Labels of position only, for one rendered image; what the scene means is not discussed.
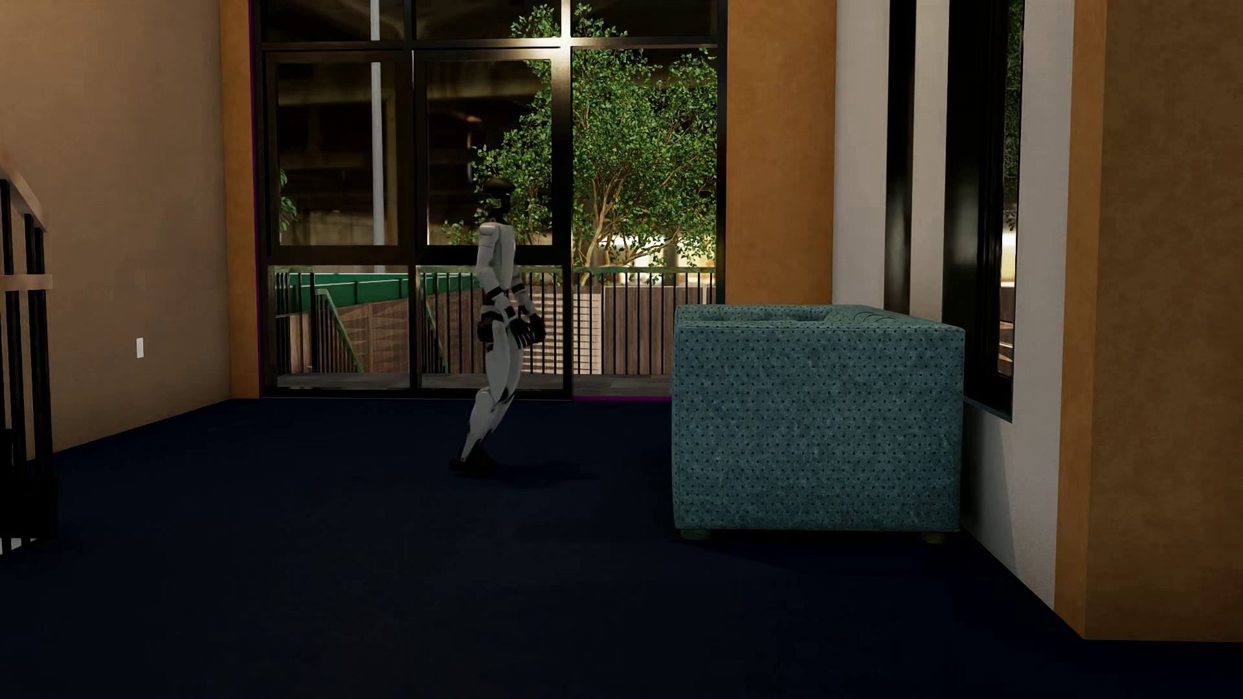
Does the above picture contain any teal tufted fabric sofa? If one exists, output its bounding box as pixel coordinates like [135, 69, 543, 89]
[672, 304, 967, 541]

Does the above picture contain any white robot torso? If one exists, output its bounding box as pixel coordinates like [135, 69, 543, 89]
[475, 220, 520, 297]

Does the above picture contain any wooden slat balcony fence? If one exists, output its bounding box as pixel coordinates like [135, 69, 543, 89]
[274, 266, 718, 379]

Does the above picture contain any black framed glass door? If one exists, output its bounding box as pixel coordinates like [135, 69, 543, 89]
[252, 0, 728, 400]

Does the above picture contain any green leafy tree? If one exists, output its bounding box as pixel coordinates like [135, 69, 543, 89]
[441, 3, 721, 270]

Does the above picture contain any black stair railing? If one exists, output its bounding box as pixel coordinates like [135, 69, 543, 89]
[0, 163, 58, 557]

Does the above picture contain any black framed tall window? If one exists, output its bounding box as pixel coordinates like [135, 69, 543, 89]
[941, 0, 1027, 423]

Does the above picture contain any black narrow wall panel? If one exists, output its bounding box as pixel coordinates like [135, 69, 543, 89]
[882, 0, 918, 316]

